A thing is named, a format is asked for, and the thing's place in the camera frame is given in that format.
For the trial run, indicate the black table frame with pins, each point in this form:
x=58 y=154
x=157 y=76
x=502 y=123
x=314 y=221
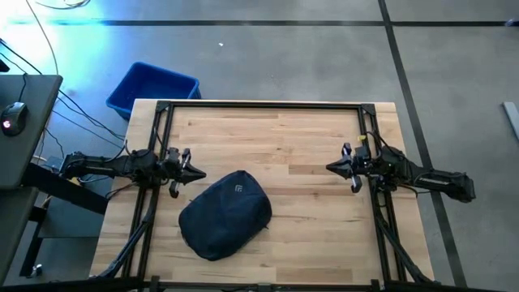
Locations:
x=164 y=121

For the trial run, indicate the black desk top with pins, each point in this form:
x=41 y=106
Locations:
x=24 y=130
x=14 y=227

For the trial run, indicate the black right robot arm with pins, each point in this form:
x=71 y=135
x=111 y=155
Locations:
x=425 y=176

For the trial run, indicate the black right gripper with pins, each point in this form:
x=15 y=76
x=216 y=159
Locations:
x=357 y=170

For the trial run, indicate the black computer mouse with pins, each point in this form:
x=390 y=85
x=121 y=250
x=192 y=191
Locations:
x=13 y=118

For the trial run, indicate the dark navy backpack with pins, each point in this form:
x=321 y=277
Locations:
x=225 y=215

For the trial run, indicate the blue plastic bin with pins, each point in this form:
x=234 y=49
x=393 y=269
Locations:
x=154 y=87

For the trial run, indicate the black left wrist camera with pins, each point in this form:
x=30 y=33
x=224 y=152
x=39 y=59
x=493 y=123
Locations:
x=173 y=155

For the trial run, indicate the black desk leg frame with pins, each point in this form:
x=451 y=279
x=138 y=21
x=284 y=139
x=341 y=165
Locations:
x=65 y=192

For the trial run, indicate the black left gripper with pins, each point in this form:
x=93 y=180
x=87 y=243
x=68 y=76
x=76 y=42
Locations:
x=178 y=178

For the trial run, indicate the grey metal bar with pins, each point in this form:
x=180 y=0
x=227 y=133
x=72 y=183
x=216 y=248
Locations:
x=511 y=119

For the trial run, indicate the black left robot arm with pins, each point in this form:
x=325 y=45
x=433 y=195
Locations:
x=109 y=165

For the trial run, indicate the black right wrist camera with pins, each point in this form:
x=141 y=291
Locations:
x=362 y=153

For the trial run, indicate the black power brick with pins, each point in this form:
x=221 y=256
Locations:
x=54 y=162

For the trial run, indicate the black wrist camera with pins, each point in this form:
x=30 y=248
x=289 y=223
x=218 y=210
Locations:
x=173 y=155
x=362 y=153

